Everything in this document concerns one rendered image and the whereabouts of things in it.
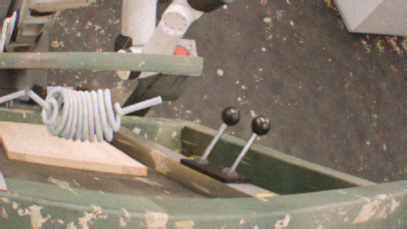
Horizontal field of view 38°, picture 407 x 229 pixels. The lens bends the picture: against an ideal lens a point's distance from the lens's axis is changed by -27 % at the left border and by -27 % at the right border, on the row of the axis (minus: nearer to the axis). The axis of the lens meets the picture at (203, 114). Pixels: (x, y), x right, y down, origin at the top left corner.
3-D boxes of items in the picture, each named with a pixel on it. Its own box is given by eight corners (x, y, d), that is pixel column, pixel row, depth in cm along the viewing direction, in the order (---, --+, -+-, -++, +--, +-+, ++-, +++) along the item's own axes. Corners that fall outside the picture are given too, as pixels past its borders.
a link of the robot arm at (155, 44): (155, 47, 166) (130, 94, 181) (193, 37, 171) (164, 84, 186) (138, 15, 169) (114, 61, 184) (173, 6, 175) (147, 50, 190)
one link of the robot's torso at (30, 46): (0, 36, 265) (14, 4, 222) (31, 35, 273) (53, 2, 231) (-5, 68, 262) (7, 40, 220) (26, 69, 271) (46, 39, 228)
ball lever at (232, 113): (200, 170, 150) (238, 112, 151) (208, 174, 146) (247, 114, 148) (185, 160, 148) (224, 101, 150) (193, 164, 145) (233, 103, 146)
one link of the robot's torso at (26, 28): (12, 14, 234) (33, -26, 193) (44, 12, 242) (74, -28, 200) (6, 48, 232) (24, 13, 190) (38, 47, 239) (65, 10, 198)
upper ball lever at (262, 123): (228, 182, 139) (268, 120, 141) (237, 186, 135) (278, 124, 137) (213, 173, 137) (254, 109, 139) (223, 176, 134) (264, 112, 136)
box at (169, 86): (171, 66, 233) (195, 39, 219) (174, 103, 228) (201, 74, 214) (135, 64, 228) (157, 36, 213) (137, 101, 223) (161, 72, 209)
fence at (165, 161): (117, 138, 200) (118, 124, 200) (302, 225, 115) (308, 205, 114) (102, 137, 198) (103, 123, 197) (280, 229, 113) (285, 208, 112)
